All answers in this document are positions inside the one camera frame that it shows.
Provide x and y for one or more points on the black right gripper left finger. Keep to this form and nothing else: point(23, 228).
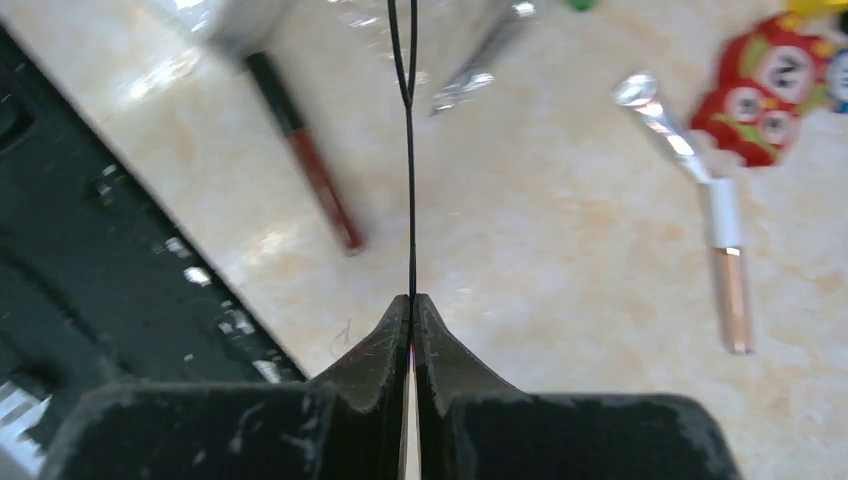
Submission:
point(345, 423)

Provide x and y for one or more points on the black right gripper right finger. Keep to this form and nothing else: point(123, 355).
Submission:
point(476, 425)

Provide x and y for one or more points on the black wire loop tool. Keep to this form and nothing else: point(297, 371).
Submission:
point(407, 83)

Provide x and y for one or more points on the dark red lipstick tube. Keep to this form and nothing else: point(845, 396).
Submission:
point(281, 105)

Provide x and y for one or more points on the silver small tube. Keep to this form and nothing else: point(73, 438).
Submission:
point(640, 95)

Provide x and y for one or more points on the white cosmetic box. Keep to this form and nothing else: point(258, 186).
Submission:
point(238, 27)

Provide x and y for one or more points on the green tube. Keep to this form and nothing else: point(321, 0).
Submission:
point(581, 5)

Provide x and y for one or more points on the yellow cube block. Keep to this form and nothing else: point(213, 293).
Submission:
point(816, 8)

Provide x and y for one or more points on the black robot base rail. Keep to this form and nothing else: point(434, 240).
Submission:
point(98, 285)

